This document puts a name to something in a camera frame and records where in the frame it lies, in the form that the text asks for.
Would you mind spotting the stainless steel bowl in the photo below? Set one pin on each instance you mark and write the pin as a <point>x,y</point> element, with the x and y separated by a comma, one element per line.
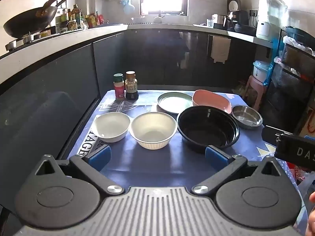
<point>246,116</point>

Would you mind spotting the grey round appliance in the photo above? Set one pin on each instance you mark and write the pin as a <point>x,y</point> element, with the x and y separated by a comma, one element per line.
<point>233,3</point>

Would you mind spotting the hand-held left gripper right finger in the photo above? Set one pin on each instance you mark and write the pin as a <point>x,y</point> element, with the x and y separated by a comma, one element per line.
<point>216,156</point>

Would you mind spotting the white pot with blue lid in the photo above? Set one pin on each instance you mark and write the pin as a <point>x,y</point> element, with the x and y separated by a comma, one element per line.
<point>260,72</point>

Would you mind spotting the green-lidded spice jar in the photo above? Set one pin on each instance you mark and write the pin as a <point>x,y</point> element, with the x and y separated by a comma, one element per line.
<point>119,88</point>

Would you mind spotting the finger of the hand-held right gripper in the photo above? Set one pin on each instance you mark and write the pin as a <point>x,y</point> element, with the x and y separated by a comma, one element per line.
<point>270,135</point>

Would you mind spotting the clear plastic bag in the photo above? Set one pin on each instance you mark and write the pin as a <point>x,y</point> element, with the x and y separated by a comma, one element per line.
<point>278,9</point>

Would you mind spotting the blue plastic scoop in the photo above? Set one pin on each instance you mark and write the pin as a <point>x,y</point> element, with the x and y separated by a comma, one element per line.
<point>128,6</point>

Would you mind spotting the gas stove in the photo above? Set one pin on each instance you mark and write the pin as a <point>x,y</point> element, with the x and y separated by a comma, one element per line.
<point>14,44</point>

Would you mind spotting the brown-lidded soy sauce bottle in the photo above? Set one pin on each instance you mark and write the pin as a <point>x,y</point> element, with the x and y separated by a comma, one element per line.
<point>131,88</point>

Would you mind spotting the pink square bowl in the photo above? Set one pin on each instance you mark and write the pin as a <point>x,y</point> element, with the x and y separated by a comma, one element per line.
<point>211,100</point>

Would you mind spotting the wall outlet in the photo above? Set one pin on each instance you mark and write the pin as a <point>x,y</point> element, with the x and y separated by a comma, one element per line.
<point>253,12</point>

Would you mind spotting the ribbed white bowl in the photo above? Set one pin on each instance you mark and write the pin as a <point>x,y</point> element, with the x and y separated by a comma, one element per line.
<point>152,130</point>

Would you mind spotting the blue printed tablecloth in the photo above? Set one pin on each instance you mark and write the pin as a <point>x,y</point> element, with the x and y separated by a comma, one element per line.
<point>152,162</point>

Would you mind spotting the steel kettle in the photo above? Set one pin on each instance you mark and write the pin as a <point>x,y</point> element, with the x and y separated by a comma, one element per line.
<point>219,19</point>

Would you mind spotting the black wok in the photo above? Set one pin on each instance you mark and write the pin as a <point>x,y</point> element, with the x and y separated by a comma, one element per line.
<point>27,23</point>

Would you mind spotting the person's right hand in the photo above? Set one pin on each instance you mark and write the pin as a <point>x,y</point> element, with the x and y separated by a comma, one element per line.
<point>312,222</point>

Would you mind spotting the blue plastic bag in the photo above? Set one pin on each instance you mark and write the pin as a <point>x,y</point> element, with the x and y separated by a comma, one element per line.
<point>273,61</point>

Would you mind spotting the small white bowl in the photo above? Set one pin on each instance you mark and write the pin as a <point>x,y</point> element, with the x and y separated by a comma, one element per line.
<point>112,125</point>

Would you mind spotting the white tall appliance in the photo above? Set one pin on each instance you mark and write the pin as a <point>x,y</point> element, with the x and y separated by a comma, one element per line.
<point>263,27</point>

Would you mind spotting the black induction cooker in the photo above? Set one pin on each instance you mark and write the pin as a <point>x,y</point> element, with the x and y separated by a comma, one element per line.
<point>246,30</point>

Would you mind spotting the black plastic bowl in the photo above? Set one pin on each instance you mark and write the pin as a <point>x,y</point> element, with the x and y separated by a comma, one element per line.
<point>206,127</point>

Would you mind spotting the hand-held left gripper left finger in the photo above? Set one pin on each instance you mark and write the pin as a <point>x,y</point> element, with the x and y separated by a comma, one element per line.
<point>99,156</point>

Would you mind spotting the row of condiment bottles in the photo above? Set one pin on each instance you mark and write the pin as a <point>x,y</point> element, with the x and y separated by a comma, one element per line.
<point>78,18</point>

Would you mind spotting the red gift bag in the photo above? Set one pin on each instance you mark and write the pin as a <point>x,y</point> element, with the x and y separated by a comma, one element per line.
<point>308,123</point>

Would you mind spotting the green round plate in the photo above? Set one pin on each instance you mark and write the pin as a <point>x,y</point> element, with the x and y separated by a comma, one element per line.
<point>172,102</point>

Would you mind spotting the white hanging bin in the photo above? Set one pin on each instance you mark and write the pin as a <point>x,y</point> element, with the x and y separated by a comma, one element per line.
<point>220,49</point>

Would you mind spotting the black coffee machine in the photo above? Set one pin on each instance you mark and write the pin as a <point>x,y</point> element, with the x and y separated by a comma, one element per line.
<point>240,17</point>

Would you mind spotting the pink plastic stool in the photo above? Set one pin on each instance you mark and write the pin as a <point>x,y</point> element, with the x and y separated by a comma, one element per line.
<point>251,88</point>

